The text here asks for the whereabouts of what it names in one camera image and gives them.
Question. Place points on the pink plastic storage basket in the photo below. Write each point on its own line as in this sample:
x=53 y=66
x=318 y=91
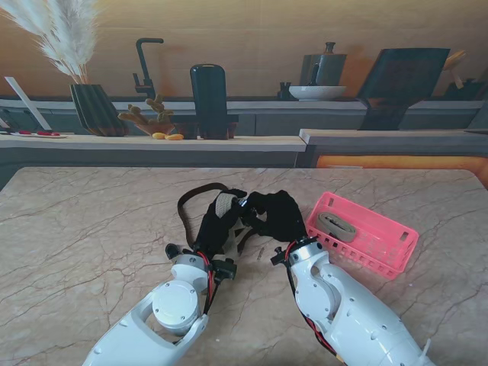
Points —
x=396 y=244

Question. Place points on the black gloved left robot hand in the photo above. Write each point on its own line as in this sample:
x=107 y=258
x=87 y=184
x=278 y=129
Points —
x=213 y=228

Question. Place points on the white pampas grass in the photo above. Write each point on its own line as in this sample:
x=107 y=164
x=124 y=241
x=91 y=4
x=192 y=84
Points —
x=72 y=42

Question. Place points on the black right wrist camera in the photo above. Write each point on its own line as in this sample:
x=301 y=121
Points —
x=278 y=257

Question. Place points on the plate with red chillies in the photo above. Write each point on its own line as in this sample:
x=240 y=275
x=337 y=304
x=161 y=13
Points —
x=45 y=133

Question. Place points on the dark utensil holder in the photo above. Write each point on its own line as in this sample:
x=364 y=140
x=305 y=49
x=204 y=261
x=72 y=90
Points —
x=469 y=90

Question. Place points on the dark ribbed vase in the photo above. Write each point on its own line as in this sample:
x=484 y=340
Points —
x=95 y=110

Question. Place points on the white slanted board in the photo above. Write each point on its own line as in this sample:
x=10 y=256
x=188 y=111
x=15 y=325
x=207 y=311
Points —
x=26 y=101

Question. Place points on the tall black appliance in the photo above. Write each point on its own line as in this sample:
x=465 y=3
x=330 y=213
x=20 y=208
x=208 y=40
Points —
x=208 y=95

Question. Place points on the yellow wooden utensil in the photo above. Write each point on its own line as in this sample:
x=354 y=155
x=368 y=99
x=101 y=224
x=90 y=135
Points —
x=453 y=61

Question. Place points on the small black ornament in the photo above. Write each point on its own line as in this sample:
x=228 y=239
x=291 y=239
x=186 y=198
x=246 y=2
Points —
x=284 y=93

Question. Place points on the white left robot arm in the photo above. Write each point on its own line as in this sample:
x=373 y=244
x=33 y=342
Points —
x=133 y=335

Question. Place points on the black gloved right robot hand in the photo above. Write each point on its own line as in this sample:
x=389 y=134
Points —
x=282 y=217

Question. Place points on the yellow lemon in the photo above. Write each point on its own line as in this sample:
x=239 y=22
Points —
x=174 y=137
x=158 y=135

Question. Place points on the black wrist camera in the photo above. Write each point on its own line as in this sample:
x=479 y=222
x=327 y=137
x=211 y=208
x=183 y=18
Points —
x=225 y=268
x=278 y=257

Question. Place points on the black kitchen faucet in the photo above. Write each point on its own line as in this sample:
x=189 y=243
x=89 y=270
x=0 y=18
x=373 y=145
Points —
x=146 y=72

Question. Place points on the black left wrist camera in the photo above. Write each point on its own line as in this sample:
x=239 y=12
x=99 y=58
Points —
x=225 y=268

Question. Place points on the dark woven belt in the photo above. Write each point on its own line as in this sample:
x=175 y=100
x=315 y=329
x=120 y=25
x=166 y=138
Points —
x=185 y=202

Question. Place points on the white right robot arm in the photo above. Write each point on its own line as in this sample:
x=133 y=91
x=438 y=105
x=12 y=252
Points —
x=350 y=316

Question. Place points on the white speckled bowl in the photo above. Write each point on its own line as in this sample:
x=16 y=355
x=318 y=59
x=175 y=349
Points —
x=316 y=92

